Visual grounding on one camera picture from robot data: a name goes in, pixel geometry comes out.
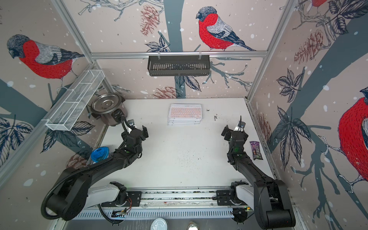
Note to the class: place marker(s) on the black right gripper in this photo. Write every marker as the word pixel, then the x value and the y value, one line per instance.
pixel 228 136

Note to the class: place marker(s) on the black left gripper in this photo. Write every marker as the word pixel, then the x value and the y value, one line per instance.
pixel 145 133

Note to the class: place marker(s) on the pink keyboard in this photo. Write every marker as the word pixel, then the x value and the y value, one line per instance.
pixel 186 111
pixel 183 122

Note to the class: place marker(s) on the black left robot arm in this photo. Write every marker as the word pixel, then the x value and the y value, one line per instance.
pixel 67 198

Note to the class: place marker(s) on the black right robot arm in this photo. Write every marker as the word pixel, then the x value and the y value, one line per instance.
pixel 268 216

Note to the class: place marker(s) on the purple candy bar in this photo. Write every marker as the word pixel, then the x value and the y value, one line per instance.
pixel 256 151

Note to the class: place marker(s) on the silver rice cooker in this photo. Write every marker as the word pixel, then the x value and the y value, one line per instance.
pixel 109 108

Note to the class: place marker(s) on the black hanging basket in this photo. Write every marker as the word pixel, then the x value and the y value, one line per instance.
pixel 183 65

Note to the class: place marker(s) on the white round lid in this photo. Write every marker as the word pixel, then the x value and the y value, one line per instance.
pixel 159 224

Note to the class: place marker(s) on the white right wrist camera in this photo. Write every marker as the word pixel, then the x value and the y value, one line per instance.
pixel 240 126

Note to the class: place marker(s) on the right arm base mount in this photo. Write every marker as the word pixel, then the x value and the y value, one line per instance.
pixel 230 197

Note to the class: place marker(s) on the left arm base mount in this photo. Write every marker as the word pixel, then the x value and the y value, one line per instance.
pixel 124 198

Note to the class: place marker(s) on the aluminium mounting rail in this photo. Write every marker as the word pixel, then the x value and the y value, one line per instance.
pixel 193 197

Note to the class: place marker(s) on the white wire mesh shelf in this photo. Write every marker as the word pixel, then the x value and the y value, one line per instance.
pixel 77 98

